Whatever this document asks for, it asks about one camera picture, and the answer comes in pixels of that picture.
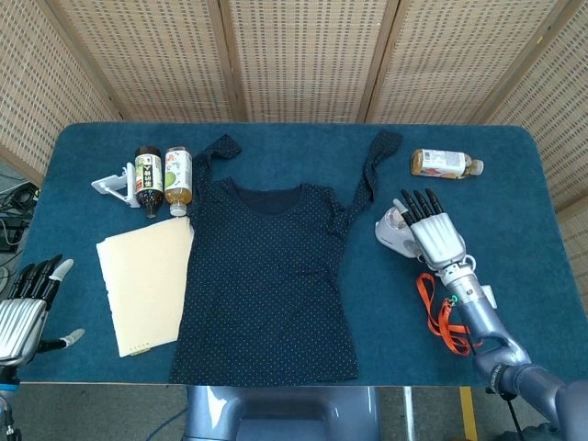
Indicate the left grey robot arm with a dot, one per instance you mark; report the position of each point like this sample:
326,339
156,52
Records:
5,399

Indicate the teal table cloth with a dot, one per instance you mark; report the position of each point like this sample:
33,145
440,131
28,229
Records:
505,220

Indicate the amber tea bottle orange label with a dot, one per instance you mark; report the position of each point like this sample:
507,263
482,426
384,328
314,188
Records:
441,163

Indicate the grey robot torso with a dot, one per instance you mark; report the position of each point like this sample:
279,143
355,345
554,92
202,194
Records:
285,413

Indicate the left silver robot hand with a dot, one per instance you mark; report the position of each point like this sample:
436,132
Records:
20,321

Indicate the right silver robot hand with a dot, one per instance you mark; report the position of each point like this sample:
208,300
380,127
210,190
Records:
438,239

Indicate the metal table leg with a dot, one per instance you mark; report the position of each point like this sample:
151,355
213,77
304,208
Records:
409,413

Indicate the white plastic bracket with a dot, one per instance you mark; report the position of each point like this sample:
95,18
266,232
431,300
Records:
108,184

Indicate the white handheld garment steamer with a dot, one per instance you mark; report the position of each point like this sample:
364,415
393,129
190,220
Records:
390,234

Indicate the amber tea bottle green label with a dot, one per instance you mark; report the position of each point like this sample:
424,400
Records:
178,177

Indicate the cream paper folder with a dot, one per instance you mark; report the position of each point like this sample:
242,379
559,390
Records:
147,285

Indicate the woven folding screen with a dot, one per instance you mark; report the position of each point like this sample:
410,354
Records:
298,55

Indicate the dark blue dotted shirt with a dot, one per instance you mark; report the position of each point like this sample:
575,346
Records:
257,257

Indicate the dark tea bottle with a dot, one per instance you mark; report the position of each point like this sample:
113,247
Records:
149,179

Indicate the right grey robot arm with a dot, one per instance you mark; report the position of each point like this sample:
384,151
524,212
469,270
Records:
478,312

